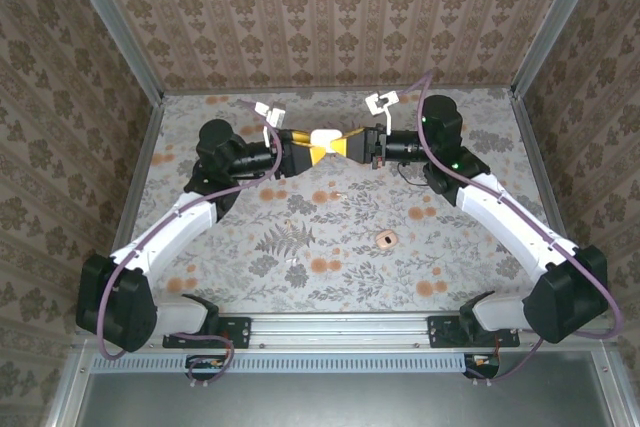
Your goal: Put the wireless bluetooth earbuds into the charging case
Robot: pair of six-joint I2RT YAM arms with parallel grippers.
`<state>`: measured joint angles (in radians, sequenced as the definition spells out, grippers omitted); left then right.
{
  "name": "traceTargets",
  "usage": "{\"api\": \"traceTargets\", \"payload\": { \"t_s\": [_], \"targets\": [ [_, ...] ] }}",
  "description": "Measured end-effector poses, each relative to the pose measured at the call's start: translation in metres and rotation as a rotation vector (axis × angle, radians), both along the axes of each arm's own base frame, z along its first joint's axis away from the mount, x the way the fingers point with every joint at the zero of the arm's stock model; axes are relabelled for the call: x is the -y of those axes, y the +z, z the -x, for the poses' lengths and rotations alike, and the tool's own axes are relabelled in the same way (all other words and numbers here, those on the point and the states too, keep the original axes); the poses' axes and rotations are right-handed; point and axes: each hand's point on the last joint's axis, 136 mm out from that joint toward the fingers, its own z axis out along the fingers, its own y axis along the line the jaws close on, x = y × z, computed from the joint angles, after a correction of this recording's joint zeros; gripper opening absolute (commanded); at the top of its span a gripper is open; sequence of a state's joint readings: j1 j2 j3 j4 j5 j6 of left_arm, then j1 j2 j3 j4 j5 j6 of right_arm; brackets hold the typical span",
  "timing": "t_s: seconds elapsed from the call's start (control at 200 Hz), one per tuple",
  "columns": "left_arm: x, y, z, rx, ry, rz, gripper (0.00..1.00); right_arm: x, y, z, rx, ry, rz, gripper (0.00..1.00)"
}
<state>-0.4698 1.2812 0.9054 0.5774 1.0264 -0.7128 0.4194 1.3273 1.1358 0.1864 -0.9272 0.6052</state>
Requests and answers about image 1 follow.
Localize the grey metal sheet panel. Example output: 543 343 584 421
74 371 614 427

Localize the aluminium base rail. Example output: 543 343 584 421
74 312 619 351

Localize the thin black cable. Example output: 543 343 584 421
398 162 436 189

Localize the white earbud charging case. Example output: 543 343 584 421
309 129 345 154

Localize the aluminium frame post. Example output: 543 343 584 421
58 0 166 104
512 0 611 98

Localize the aluminium frame bar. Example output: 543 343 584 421
47 341 96 427
592 346 640 427

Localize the aluminium table side rail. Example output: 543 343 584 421
94 96 167 316
510 91 581 261

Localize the aluminium table back rail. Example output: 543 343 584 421
162 87 516 96

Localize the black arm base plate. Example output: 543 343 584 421
162 315 252 350
427 315 521 348

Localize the grey slotted cable duct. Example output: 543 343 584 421
92 352 474 374

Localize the black connector board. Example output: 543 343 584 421
463 353 501 379
185 354 227 381

